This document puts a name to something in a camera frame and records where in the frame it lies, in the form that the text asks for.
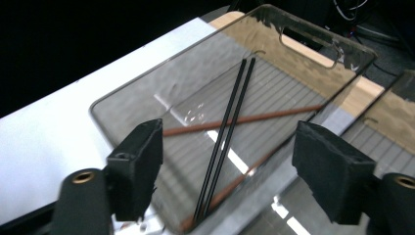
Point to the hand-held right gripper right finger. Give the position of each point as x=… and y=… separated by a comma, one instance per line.
x=332, y=169

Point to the brown wooden chopstick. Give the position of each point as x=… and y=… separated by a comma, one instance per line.
x=261, y=118
x=228, y=191

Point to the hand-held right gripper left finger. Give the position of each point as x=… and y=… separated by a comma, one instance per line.
x=133, y=169

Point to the black chopstick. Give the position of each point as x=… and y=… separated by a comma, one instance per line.
x=241, y=98
x=233, y=98

